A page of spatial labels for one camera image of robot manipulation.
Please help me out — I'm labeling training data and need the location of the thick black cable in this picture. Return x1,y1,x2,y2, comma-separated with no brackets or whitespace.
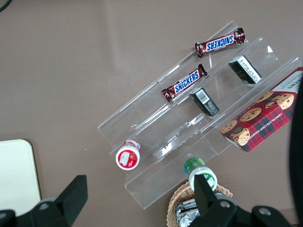
288,78,303,224

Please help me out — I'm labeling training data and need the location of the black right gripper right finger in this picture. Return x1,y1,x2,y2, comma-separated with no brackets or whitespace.
189,174,296,227

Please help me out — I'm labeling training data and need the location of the clear acrylic stepped stand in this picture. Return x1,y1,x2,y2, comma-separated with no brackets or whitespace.
97,20,303,210

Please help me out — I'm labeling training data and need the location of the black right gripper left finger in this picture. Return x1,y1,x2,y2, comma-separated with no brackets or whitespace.
0,175,89,227

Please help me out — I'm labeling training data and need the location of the thin black cable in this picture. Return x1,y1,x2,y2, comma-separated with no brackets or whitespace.
0,0,11,13

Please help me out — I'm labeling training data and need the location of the light wicker basket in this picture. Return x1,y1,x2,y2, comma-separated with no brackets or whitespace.
166,181,234,227

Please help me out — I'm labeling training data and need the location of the Snickers chocolate bar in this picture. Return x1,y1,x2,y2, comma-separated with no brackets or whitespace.
161,63,208,103
195,27,246,59

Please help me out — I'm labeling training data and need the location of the cream plastic tray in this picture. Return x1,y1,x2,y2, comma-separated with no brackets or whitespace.
0,139,42,216

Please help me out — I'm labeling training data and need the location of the red-lidded white cup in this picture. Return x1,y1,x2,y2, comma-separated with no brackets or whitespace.
115,139,142,171

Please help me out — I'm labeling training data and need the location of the green cup with white lid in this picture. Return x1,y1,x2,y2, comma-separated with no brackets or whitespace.
184,157,218,192

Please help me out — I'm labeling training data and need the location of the red tartan cookie box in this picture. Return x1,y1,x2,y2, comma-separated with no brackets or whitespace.
220,67,303,153

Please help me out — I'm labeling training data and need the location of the small black box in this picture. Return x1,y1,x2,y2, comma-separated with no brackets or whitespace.
228,55,263,85
189,87,220,117

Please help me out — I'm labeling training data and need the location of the foil wrapped package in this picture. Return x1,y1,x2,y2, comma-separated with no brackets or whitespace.
175,211,198,227
175,198,202,215

